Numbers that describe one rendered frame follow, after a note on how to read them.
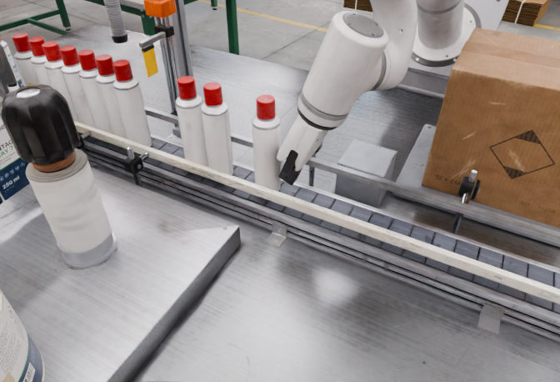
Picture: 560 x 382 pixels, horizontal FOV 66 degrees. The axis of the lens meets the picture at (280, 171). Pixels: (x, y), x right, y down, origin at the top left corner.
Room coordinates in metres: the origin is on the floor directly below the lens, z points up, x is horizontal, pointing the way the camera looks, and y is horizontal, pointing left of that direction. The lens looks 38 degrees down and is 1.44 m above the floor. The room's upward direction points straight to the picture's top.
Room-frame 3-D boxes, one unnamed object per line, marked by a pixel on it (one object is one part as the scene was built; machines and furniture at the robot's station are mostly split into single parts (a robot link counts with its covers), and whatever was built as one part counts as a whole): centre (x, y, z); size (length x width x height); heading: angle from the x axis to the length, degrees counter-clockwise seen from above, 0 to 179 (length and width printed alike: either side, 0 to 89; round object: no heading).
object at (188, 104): (0.74, 0.18, 0.98); 0.05 x 0.05 x 0.20
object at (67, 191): (0.51, 0.33, 1.03); 0.09 x 0.09 x 0.30
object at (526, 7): (4.51, -2.35, 0.11); 0.65 x 0.54 x 0.22; 52
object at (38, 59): (0.94, 0.55, 0.98); 0.05 x 0.05 x 0.20
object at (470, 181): (0.56, -0.32, 0.91); 0.07 x 0.03 x 0.16; 152
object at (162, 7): (0.84, 0.25, 1.05); 0.10 x 0.04 x 0.33; 152
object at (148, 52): (0.80, 0.26, 1.09); 0.03 x 0.01 x 0.06; 152
